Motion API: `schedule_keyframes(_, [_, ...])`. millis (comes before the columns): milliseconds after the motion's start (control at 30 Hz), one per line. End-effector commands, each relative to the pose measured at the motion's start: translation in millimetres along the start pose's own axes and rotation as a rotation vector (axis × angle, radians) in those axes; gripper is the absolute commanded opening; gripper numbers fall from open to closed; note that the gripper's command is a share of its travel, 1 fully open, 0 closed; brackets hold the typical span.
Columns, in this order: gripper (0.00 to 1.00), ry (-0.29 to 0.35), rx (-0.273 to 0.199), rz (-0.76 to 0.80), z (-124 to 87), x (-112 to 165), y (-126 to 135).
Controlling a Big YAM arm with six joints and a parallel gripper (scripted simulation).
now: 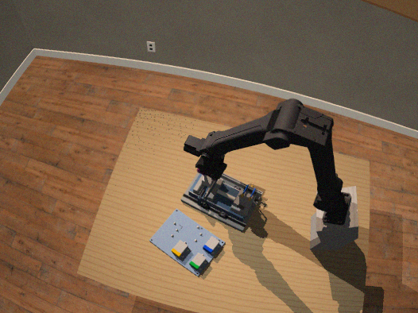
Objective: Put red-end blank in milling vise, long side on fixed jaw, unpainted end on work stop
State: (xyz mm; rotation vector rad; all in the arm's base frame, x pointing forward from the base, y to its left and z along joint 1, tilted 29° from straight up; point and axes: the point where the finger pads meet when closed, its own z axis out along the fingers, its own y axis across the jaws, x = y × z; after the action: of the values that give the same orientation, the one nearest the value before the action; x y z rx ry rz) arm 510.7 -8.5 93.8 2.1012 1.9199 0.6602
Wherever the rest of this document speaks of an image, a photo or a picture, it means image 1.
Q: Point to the beige block with yellow end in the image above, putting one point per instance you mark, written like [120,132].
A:
[179,248]

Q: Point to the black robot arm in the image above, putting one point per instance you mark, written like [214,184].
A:
[289,119]

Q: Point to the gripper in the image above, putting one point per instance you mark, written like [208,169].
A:
[212,171]

